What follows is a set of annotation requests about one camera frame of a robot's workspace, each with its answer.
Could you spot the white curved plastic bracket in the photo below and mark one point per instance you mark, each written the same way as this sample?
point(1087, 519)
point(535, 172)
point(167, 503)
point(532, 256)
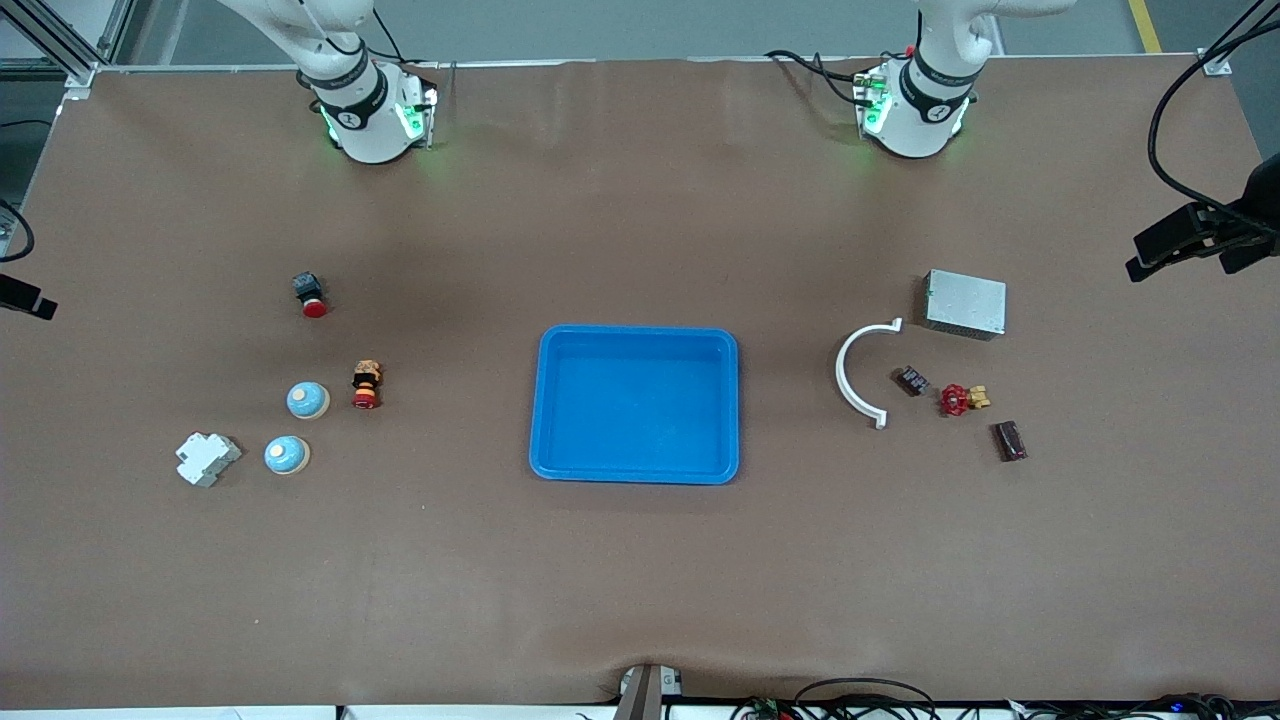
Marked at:
point(840, 372)

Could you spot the blue bell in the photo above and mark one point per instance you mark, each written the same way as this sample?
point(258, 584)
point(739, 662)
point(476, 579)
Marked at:
point(286, 455)
point(307, 400)

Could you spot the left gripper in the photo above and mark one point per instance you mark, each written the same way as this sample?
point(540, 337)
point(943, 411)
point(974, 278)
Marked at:
point(1232, 226)

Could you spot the white table edge strip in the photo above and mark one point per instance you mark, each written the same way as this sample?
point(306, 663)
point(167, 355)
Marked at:
point(150, 714)

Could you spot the white circuit breaker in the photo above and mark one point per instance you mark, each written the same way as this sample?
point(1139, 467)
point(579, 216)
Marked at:
point(205, 460)

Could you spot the small black capacitor block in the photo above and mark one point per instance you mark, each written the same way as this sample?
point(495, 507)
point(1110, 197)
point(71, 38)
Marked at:
point(911, 381)

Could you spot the blue plastic tray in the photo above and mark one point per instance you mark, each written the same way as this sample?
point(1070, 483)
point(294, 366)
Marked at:
point(640, 420)

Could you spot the brown table mat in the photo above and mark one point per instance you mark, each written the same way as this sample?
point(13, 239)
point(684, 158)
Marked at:
point(640, 580)

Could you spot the red handwheel brass valve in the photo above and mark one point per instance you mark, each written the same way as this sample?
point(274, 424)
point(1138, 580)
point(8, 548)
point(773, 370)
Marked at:
point(955, 400)

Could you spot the small green red connector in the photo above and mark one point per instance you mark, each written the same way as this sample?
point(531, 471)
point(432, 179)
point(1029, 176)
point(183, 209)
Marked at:
point(768, 710)

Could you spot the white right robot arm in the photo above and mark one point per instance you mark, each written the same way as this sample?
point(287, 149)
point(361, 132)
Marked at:
point(365, 130)

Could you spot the grey metal box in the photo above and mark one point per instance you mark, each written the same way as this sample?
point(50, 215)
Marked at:
point(965, 303)

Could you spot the red yellow push button switch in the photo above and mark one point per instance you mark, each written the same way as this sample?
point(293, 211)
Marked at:
point(367, 385)

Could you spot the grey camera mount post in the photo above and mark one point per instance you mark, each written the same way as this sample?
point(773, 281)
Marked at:
point(640, 695)

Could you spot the aluminium frame strut with bracket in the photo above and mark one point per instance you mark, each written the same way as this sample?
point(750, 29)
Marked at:
point(1217, 65)
point(50, 35)

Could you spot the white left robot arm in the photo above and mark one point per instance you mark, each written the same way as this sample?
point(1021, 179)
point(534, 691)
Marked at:
point(915, 130)

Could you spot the red mushroom button black body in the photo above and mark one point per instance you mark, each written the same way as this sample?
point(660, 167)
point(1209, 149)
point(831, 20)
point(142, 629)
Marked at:
point(313, 300)

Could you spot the dark cylindrical electrolytic capacitor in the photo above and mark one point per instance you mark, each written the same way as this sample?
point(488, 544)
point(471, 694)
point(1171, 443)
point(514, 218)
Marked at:
point(1010, 441)

